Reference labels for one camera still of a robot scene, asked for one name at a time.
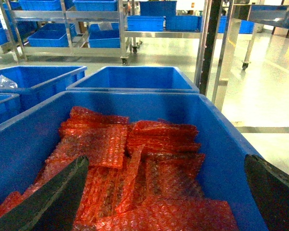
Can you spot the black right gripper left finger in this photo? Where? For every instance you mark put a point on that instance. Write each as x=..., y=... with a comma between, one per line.
x=54, y=206

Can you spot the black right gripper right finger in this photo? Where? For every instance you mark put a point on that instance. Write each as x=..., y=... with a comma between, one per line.
x=269, y=187

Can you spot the blue bin with red bags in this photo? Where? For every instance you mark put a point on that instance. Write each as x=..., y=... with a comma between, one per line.
x=27, y=139

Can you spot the blue bin with plastic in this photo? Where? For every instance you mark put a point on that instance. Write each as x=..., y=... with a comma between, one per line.
x=38, y=83

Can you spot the blue empty bin behind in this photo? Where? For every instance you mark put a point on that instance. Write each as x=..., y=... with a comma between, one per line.
x=136, y=78

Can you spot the red bubble wrap bags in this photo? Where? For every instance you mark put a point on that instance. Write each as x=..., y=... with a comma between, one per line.
x=142, y=176

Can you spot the steel wheeled rack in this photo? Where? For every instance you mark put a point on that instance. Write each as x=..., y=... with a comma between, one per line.
x=74, y=28

